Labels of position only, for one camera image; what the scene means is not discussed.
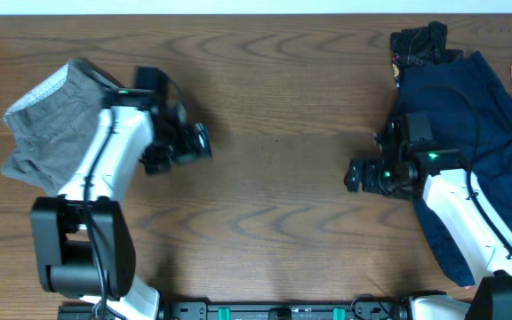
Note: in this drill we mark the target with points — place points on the grey shorts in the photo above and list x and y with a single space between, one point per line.
54 124

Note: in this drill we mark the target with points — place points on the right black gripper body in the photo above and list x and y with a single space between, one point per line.
382 177

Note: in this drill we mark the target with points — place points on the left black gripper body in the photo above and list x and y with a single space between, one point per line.
167 152

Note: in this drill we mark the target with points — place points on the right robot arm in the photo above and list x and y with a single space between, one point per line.
412 166

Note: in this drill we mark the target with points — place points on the navy blue garment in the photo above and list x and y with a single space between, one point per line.
470 110

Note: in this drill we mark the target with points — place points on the black patterned garment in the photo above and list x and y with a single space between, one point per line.
420 47

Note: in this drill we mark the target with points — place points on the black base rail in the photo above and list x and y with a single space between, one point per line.
365 307

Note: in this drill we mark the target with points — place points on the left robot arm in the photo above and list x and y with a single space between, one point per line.
83 246

